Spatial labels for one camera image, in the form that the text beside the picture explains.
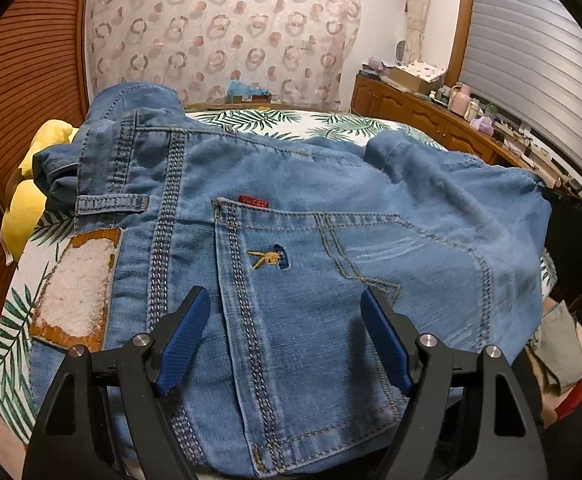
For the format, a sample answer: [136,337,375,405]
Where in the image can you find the grey window blind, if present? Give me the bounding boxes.
[458,0,582,181]

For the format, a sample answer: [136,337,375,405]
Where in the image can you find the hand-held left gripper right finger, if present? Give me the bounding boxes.
[360,285,546,480]

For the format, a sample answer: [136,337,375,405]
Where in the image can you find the wooden louvred wardrobe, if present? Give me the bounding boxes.
[0,0,94,461]

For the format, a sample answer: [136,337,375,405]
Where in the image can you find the pink thermos jug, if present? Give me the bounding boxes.
[448,84,472,113]

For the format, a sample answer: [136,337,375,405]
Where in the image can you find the leaf print bed sheet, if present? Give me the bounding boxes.
[0,107,559,446]

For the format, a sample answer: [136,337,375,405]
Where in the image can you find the cardboard box with blue cloth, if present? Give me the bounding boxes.
[227,80,272,106]

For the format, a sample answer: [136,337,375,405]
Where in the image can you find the grey cloth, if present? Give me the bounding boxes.
[536,300,582,396]

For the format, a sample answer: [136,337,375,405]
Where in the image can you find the circle pattern sheer curtain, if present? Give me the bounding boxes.
[85,0,362,111]

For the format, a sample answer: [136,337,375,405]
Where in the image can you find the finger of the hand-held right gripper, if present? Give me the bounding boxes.
[541,186,582,234]

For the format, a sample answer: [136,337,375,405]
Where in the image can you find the blue denim pants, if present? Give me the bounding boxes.
[31,82,554,478]

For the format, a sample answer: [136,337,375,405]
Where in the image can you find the white power strip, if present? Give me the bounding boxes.
[496,122,532,141]

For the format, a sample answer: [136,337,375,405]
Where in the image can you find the wooden sideboard cabinet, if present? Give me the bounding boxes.
[351,72,582,201]

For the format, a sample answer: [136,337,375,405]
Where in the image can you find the spotted cardboard box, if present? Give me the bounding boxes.
[388,60,444,93]

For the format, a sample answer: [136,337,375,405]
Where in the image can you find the beige tied curtain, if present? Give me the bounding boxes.
[401,0,434,68]

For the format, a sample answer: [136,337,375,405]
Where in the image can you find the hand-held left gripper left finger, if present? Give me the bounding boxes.
[21,285,212,480]

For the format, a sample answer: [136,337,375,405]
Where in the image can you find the yellow plush toy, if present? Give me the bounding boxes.
[0,119,82,266]

